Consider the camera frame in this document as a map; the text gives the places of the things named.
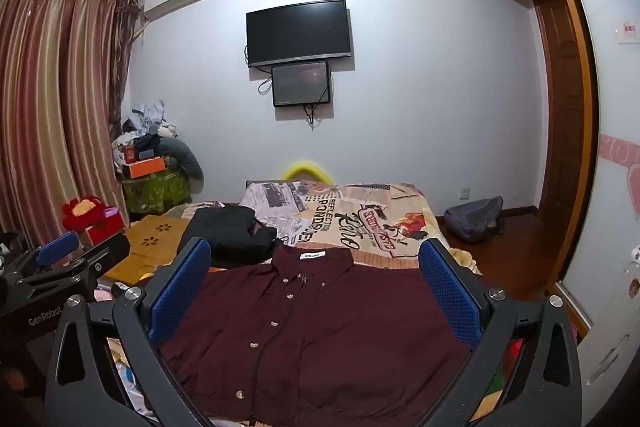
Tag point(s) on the maroon button shirt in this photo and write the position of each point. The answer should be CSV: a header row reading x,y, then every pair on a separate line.
x,y
340,332

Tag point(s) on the black garment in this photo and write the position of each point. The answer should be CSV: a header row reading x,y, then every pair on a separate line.
x,y
220,229

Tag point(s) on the printed blanket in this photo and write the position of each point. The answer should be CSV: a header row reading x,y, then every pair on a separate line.
x,y
350,212

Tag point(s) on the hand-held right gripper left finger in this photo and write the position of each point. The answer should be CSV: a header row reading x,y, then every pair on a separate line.
x,y
175,297

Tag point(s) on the wall-mounted black television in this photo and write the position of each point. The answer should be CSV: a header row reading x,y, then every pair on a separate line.
x,y
299,32

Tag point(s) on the yellow plastic item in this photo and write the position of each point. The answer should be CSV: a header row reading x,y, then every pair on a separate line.
x,y
305,169

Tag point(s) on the grey backpack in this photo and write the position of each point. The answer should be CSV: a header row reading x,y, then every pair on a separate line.
x,y
472,219

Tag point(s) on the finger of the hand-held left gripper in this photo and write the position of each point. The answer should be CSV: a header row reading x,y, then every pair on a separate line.
x,y
55,253
107,254

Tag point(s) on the brown wooden door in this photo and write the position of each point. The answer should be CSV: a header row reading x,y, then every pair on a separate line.
x,y
565,132

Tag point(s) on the pile of clothes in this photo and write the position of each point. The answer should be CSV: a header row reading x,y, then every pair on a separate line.
x,y
150,132

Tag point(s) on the white wall socket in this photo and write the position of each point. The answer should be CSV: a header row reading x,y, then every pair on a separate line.
x,y
465,193

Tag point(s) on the green cloth-covered stand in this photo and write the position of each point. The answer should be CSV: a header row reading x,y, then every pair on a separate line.
x,y
155,194

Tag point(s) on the white wardrobe sliding door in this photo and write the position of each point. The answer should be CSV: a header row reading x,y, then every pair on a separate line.
x,y
615,157

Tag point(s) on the orange box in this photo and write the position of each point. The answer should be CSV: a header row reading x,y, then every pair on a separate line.
x,y
145,167

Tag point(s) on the white light switch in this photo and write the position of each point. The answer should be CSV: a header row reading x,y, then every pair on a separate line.
x,y
627,32

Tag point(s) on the small wall-mounted monitor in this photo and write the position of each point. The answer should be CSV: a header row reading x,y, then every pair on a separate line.
x,y
301,84

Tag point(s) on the striped reddish curtain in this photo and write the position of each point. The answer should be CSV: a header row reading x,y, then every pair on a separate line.
x,y
45,107

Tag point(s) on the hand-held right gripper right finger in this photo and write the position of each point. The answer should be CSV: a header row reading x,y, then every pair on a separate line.
x,y
450,297

